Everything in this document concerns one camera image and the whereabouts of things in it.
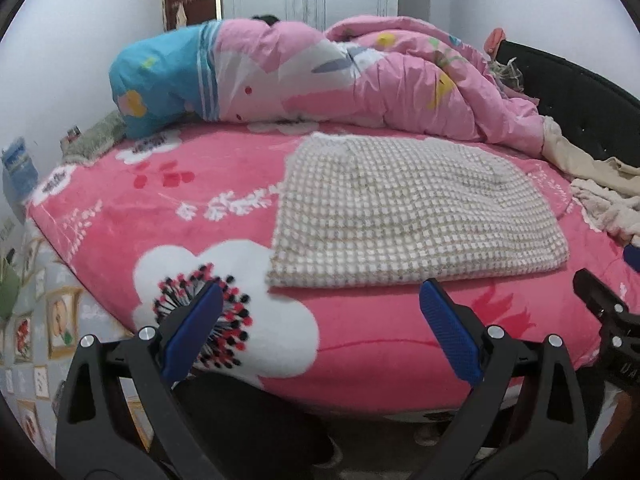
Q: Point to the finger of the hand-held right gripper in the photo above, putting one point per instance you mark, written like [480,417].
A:
[632,258]
[597,292]

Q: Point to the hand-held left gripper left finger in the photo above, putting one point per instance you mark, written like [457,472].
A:
[192,332]

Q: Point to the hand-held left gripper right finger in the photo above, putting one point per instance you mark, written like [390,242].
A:
[447,332]

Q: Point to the beige white checkered coat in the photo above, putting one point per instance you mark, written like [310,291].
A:
[410,210]

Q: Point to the person's right forearm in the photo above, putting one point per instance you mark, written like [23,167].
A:
[622,422]

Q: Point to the cream fuzzy cloth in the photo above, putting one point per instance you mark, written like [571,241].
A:
[610,210]

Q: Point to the pink floral blanket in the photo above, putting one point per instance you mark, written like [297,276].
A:
[175,220]

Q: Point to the beige pants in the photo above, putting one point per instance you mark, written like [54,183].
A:
[575,155]

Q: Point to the grey patterned bed sheet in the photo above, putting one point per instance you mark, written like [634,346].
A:
[50,320]

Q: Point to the black headboard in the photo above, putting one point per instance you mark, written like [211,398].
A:
[575,90]

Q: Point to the grey-green fuzzy cloth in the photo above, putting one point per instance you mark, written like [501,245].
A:
[95,137]

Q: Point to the frayed grey cloth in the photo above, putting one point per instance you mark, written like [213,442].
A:
[506,75]

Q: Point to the blue packet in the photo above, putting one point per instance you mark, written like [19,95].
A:
[19,170]

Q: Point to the orange-red cloth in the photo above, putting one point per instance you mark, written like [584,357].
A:
[495,40]

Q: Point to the pink and blue quilt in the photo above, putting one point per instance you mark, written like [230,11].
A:
[300,75]

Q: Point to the dark cloth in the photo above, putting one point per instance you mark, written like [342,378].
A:
[265,20]

